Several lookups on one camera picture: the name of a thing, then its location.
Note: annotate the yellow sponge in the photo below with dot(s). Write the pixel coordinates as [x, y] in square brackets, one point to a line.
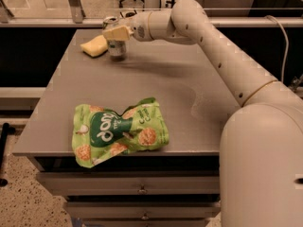
[95, 47]

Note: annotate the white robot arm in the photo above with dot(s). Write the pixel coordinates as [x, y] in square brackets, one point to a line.
[261, 149]

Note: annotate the drawer with knob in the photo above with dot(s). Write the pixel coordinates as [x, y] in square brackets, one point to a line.
[142, 210]
[85, 184]

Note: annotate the green 7up soda can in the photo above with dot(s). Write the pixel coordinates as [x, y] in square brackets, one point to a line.
[116, 49]

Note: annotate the metal window railing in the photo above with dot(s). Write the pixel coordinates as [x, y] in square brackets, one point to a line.
[91, 13]

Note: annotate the top drawer with knob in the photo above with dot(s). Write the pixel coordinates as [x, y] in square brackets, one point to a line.
[85, 184]

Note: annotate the green chip bag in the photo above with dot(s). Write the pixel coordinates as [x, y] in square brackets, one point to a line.
[100, 134]

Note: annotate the black pole at left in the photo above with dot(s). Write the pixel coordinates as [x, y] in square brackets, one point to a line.
[6, 130]

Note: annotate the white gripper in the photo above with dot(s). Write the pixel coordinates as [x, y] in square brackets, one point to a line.
[139, 26]

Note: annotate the grey drawer cabinet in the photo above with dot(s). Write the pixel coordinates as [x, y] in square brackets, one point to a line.
[194, 103]

